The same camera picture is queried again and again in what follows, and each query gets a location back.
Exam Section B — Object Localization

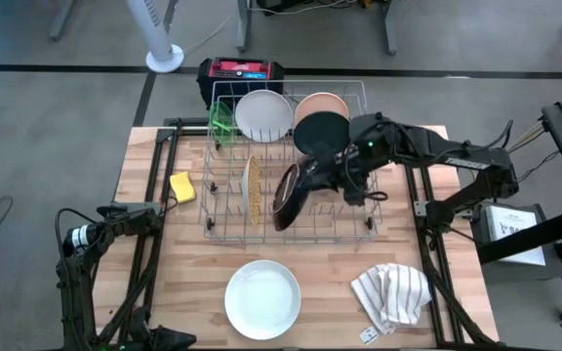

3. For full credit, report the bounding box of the white deep plate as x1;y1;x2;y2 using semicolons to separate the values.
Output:
223;258;302;341

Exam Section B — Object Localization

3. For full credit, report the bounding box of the floral plate brown underside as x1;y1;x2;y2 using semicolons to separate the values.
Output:
271;162;314;233

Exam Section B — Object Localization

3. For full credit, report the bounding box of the dark teal plate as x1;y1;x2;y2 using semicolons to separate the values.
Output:
293;110;352;158

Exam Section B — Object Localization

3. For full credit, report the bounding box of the black aluminium table frame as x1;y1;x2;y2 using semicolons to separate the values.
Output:
73;116;502;350

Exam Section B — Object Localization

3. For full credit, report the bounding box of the pink plate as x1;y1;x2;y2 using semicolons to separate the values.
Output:
294;92;350;123

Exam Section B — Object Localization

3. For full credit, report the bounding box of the striped white dish towel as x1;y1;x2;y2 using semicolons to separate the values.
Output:
349;262;432;335

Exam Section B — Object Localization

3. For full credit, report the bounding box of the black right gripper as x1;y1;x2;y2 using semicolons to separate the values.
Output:
304;112;400;206

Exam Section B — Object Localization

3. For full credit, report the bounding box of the yellow sponge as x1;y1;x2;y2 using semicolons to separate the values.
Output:
169;171;197;205

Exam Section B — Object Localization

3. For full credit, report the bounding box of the small white tag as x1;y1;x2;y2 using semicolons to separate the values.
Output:
358;326;380;346

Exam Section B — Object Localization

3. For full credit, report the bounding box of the white tower fan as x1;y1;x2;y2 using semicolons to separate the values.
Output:
124;0;185;74

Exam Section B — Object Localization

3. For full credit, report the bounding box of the white printed box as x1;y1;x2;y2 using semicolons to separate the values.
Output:
485;204;546;267

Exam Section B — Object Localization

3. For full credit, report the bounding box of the yellow cable bundle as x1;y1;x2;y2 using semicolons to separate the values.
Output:
504;121;545;157

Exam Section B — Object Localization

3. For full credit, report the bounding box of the yellow patterned plate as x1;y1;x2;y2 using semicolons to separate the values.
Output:
241;154;263;228

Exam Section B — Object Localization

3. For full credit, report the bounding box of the light grey plate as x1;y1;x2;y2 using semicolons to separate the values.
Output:
234;89;295;143

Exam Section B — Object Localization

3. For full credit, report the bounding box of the grey desk leg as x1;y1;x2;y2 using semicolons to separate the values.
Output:
382;0;402;56
235;0;254;54
162;0;180;33
49;0;75;43

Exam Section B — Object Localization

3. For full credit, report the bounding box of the grey wire dish rack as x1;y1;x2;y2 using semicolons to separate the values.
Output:
200;78;383;244

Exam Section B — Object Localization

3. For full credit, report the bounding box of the green translucent cup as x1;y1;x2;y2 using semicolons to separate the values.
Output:
209;99;237;147

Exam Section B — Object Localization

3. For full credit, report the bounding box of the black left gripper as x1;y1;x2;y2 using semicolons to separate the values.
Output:
129;306;198;351

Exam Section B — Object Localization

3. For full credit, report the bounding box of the black table clamp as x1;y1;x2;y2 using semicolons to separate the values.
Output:
96;203;134;220

